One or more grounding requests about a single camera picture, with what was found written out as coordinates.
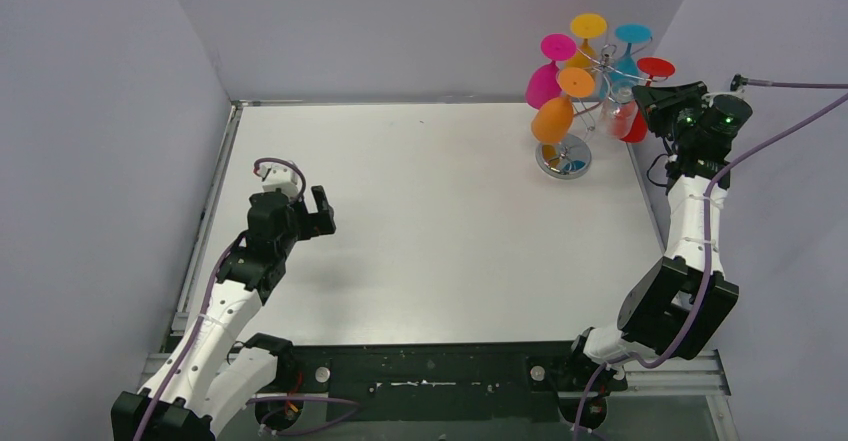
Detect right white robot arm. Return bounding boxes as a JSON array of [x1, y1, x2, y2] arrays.
[[563, 81, 753, 390]]

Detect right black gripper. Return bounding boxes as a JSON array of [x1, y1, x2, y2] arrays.
[[634, 85, 713, 148]]

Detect orange wine glass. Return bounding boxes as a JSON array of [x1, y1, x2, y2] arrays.
[[531, 67, 595, 145]]

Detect red wine glass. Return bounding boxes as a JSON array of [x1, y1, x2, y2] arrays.
[[620, 57, 676, 144]]

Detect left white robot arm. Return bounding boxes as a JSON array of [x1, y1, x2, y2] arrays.
[[110, 186, 336, 440]]

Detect yellow wine glass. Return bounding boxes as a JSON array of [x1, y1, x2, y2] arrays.
[[565, 12, 607, 70]]

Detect clear wine glass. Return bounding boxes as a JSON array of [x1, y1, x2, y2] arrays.
[[597, 79, 639, 139]]

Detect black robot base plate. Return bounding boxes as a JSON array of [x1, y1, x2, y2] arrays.
[[261, 341, 628, 424]]

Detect silver wire glass rack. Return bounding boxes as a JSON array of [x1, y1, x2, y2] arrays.
[[535, 39, 653, 179]]

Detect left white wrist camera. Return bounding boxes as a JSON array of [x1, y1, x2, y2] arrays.
[[256, 162, 302, 198]]

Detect pink wine glass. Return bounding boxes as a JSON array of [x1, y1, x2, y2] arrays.
[[525, 33, 577, 109]]

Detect blue wine glass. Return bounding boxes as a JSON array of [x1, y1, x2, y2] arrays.
[[608, 24, 653, 83]]

